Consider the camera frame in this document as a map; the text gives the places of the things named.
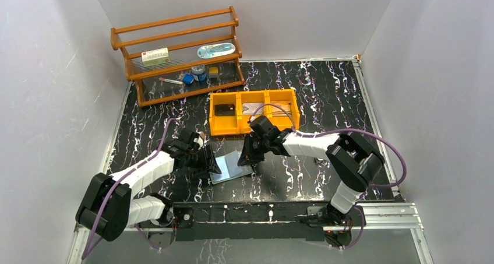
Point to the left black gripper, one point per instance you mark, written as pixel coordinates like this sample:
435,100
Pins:
204,157

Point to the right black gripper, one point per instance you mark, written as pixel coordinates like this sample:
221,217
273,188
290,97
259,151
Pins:
247,157

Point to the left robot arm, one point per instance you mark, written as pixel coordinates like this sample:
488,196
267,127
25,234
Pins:
110,204

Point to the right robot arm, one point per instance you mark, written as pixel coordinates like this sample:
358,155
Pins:
354,159

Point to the silver card in bin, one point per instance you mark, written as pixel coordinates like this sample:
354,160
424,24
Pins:
251,108

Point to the orange card in bin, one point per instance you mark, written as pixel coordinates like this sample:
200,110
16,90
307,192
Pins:
281,108

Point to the black card in bin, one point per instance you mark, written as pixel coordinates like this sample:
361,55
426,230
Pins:
225,110

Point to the yellow three-compartment bin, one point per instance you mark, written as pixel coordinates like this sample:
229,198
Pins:
226,126

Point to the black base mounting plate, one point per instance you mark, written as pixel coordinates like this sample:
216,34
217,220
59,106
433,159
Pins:
307,220

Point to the blue small cube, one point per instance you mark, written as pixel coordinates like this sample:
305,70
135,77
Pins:
188,79

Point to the yellow small box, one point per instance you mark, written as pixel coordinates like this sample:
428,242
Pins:
213,72

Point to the white tube stick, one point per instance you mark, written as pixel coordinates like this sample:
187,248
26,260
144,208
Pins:
171,81

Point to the blue oval packaged item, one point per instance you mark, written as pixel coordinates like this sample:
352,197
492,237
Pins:
215,50

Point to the wooden three-tier shelf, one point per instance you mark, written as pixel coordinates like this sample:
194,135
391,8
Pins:
182,36

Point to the white medicine box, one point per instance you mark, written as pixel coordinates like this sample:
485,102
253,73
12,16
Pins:
155,57

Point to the aluminium frame rail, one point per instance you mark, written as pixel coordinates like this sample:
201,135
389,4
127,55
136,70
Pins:
393,234

